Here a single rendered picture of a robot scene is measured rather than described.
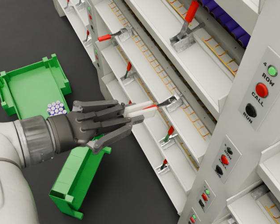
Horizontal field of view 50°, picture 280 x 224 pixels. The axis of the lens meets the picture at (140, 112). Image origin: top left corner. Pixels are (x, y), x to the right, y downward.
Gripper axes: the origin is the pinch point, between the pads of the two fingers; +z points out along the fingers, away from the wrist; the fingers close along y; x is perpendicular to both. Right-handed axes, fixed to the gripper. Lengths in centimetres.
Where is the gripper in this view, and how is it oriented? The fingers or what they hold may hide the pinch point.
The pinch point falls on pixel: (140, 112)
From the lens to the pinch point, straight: 68.2
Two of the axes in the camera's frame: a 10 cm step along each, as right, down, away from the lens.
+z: 8.7, -2.3, 4.4
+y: 4.5, 7.4, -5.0
